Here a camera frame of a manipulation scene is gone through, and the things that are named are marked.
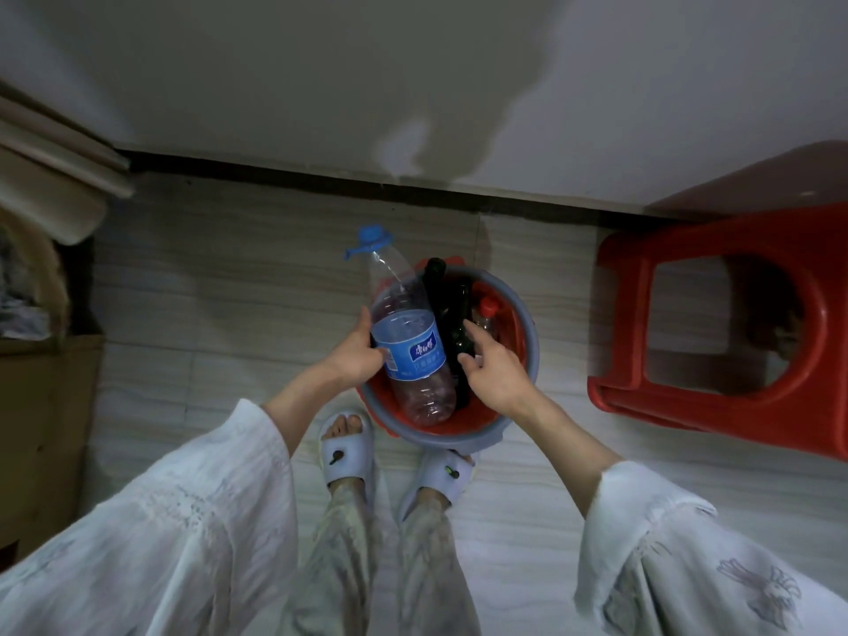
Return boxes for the brown cardboard box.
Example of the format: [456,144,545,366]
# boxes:
[0,332,107,565]

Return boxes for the person's left white sleeve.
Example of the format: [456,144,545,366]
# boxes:
[0,397,300,636]

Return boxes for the person's left forearm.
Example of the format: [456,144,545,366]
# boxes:
[263,369,362,459]

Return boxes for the person's right hand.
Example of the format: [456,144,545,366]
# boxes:
[457,319,552,426]

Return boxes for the red basin grey rim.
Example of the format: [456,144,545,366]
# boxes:
[356,254,541,455]

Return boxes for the person's right forearm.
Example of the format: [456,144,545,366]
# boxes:
[522,404,625,520]

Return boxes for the person's white slipper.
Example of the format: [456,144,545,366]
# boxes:
[317,409,379,500]
[397,449,477,522]

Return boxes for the black glass bottle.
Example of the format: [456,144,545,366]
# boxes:
[423,257,459,355]

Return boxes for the clear plastic bottle blue cap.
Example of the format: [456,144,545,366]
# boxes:
[342,224,458,428]

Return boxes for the person's right white slipper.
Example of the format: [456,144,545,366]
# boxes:
[397,449,477,522]

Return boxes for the person's left hand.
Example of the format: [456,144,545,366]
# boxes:
[319,305,392,394]

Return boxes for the beige wooden boards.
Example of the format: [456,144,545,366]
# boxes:
[0,92,136,247]

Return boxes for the small bottle red cap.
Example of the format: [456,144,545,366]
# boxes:
[472,296,499,340]

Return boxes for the person's right white sleeve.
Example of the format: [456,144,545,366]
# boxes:
[572,460,848,636]

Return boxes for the person's left white slipper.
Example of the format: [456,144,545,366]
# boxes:
[317,409,379,500]

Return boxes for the person's white sleeve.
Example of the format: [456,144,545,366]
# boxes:
[572,460,848,636]
[0,397,300,636]

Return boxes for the dark green glass bottle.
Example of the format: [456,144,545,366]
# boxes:
[450,283,479,408]

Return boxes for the light patterned trousers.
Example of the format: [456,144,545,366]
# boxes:
[277,477,482,636]

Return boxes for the red plastic stool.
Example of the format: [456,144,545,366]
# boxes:
[586,141,848,463]

